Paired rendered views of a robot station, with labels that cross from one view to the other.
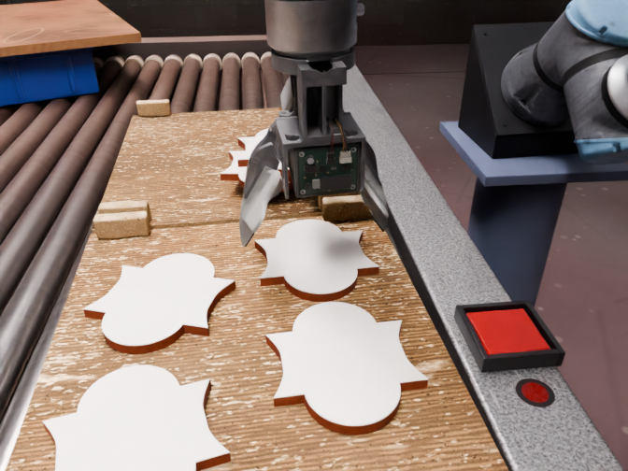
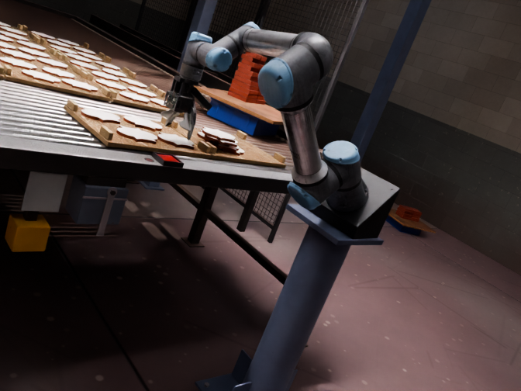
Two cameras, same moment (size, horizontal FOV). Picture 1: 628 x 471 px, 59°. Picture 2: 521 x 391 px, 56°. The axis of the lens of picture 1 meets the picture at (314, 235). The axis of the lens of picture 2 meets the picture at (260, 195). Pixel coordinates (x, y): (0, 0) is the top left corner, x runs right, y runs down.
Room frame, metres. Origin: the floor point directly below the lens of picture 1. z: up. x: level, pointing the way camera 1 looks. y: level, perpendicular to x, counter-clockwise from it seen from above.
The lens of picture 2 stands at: (-0.32, -1.54, 1.36)
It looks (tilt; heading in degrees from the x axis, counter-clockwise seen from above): 16 degrees down; 50
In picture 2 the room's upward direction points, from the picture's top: 21 degrees clockwise
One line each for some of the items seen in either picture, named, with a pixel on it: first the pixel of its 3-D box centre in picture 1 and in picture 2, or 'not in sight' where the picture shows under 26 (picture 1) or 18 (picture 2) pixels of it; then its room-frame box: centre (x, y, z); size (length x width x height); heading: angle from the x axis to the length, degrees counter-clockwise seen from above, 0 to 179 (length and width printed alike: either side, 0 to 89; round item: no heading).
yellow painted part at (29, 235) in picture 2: not in sight; (33, 208); (0.02, -0.24, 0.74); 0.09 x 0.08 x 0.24; 6
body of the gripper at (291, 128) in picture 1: (316, 120); (182, 95); (0.47, 0.00, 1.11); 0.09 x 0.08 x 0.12; 10
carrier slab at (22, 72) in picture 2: not in sight; (49, 74); (0.19, 0.64, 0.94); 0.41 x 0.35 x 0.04; 6
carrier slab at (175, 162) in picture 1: (232, 158); (225, 145); (0.80, 0.13, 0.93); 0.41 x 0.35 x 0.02; 9
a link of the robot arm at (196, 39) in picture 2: not in sight; (198, 50); (0.48, 0.00, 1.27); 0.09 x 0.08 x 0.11; 97
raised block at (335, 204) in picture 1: (346, 207); (204, 147); (0.60, -0.04, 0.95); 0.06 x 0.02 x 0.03; 99
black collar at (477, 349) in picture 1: (506, 334); (167, 160); (0.40, -0.18, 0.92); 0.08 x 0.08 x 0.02; 6
